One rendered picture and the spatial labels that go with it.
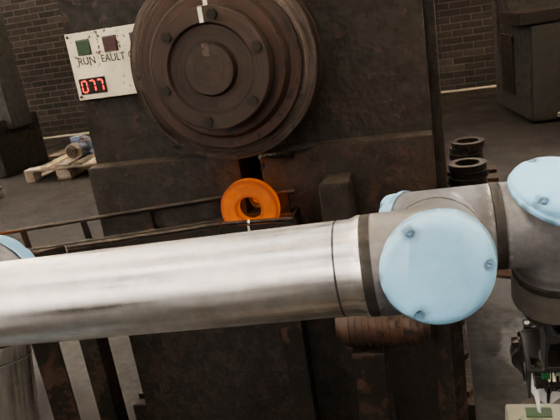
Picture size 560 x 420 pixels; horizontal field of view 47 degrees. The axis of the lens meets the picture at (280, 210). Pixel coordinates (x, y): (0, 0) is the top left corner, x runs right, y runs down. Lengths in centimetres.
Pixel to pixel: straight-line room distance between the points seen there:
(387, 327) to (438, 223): 105
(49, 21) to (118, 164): 706
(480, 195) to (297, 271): 22
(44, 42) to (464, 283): 857
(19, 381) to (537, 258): 63
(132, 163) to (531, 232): 137
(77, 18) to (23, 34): 720
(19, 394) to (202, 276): 40
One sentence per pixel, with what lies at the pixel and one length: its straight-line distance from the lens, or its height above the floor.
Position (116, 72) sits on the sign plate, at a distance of 185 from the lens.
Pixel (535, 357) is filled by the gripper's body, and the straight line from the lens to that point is 82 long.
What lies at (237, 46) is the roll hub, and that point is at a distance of 151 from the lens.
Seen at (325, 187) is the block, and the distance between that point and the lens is 160.
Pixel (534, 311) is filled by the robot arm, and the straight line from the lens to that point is 75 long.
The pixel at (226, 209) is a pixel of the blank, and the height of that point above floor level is 74.
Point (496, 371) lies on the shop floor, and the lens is 228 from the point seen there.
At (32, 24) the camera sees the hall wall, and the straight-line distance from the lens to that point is 902.
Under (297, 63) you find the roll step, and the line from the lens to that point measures 154.
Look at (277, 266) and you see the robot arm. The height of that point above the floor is 103.
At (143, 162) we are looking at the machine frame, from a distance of 185.
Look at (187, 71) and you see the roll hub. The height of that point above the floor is 112.
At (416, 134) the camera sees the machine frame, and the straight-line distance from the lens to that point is 167.
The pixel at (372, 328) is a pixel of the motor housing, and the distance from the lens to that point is 156.
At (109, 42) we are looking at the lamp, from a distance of 185.
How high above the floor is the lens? 123
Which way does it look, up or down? 18 degrees down
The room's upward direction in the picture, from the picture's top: 9 degrees counter-clockwise
